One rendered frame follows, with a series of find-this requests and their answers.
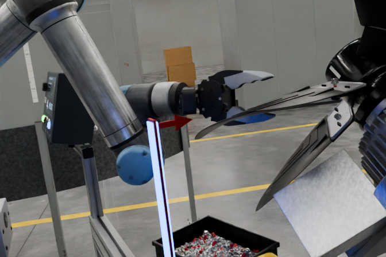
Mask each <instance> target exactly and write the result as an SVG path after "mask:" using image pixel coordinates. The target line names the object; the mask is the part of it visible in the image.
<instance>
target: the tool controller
mask: <svg viewBox="0 0 386 257"><path fill-rule="evenodd" d="M42 91H45V101H44V112H43V115H44V114H45V115H46V116H47V117H48V118H49V121H50V120H51V121H52V126H51V130H49V128H47V126H46V125H45V124H44V122H43V123H42V130H43V132H44V133H45V135H46V136H47V137H48V139H49V140H50V142H51V143H54V144H66V145H68V147H74V145H81V144H82V145H84V144H85V143H89V144H90V145H92V140H93V137H94V134H95V135H98V134H99V130H98V128H97V127H96V125H95V123H94V122H93V120H92V119H91V117H90V115H89V113H88V112H87V110H86V108H85V107H84V105H83V103H82V102H81V100H80V99H79V97H78V95H77V93H76V92H75V90H74V88H73V87H72V85H71V83H70V82H69V80H68V79H67V77H66V75H65V73H60V72H51V71H49V72H48V74H47V82H46V83H45V82H43V86H42ZM47 95H49V103H48V113H47V112H46V106H47Z"/></svg>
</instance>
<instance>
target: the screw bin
mask: <svg viewBox="0 0 386 257"><path fill-rule="evenodd" d="M204 231H209V232H211V233H215V234H216V235H218V236H220V237H223V238H225V239H227V240H231V241H232V242H234V243H237V244H239V245H241V246H243V247H246V248H249V249H250V250H253V249H255V250H259V253H257V254H255V255H253V256H252V257H257V256H260V255H263V254H266V253H267V252H271V253H273V254H275V255H276V256H277V247H280V243H279V242H277V241H275V240H272V239H269V238H267V237H265V236H261V235H259V234H257V233H254V232H251V231H248V230H247V229H243V228H241V227H238V226H236V225H233V224H230V223H228V222H225V221H223V220H220V219H218V218H215V217H212V216H210V215H207V216H205V217H203V218H201V219H199V220H197V221H195V222H193V223H191V224H188V225H186V226H184V227H182V228H179V229H177V230H175V231H173V232H172V237H173V245H174V249H176V248H178V247H180V246H182V245H184V244H185V243H186V242H187V243H188V242H190V241H192V240H194V238H198V237H199V236H202V235H203V233H204ZM152 245H153V246H155V249H156V257H165V256H164V247H163V239H162V237H160V238H158V239H156V240H153V241H152ZM175 257H184V256H182V255H180V254H178V253H177V252H175Z"/></svg>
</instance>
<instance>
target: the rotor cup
mask: <svg viewBox="0 0 386 257"><path fill-rule="evenodd" d="M360 40H361V37H360V38H358V39H356V40H354V41H352V42H350V43H348V44H347V45H345V46H344V47H343V48H342V49H340V50H339V51H338V52H337V53H336V54H335V56H334V57H333V58H332V59H331V61H330V62H329V64H328V66H327V68H326V73H325V76H326V80H327V82H329V81H331V79H332V78H338V77H337V76H336V75H335V74H334V73H333V72H332V71H331V69H330V66H332V67H333V68H334V69H335V70H336V71H337V72H338V73H339V74H340V75H341V77H340V78H339V79H338V81H347V82H360V83H366V86H364V87H362V88H359V89H368V90H369V92H364V93H360V94H355V95H350V96H344V97H342V98H343V100H344V101H345V102H346V103H347V104H348V105H349V106H351V107H353V108H357V111H356V114H355V116H354V122H355V124H356V125H357V126H358V127H359V128H360V129H361V130H362V131H364V124H366V119H367V117H368V116H369V114H370V113H371V112H372V111H373V110H374V109H375V108H376V106H377V105H378V104H379V103H381V102H382V101H383V100H384V99H385V98H386V62H383V61H379V60H375V59H370V58H367V57H362V56H358V55H356V53H357V49H358V46H359V43H360V42H359V41H360Z"/></svg>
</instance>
